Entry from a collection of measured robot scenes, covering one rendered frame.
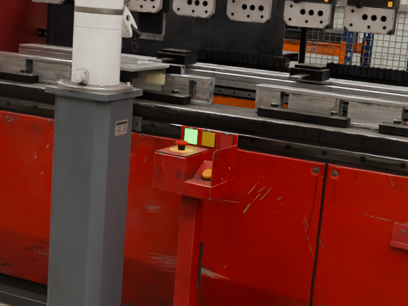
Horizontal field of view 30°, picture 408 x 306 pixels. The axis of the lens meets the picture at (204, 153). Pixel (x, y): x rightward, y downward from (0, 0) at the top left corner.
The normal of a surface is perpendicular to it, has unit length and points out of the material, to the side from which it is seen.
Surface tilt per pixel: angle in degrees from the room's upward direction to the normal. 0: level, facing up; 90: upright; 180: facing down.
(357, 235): 90
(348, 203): 90
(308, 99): 90
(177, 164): 90
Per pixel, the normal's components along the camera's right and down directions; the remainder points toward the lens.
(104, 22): 0.38, 0.22
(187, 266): -0.47, 0.14
